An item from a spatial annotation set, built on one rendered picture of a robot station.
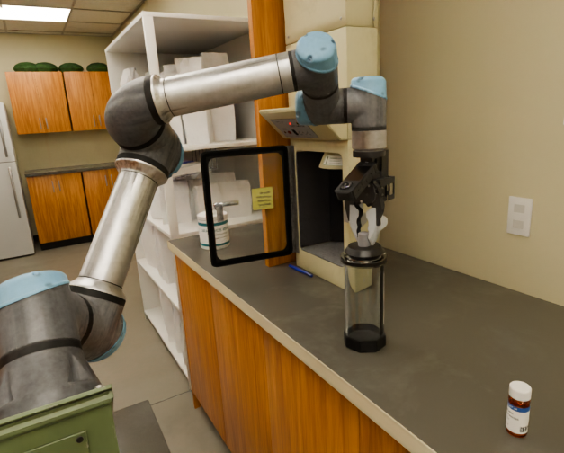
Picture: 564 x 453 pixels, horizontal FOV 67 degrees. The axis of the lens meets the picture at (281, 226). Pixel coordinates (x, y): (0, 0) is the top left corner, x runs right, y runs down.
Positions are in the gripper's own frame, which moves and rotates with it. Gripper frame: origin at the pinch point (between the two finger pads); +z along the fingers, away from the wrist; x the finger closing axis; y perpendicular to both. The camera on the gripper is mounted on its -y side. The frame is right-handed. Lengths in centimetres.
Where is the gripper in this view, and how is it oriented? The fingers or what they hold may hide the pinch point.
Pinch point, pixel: (363, 239)
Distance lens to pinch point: 100.1
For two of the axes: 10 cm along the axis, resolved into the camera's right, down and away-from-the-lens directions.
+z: 0.5, 9.7, 2.5
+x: -7.0, -1.4, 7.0
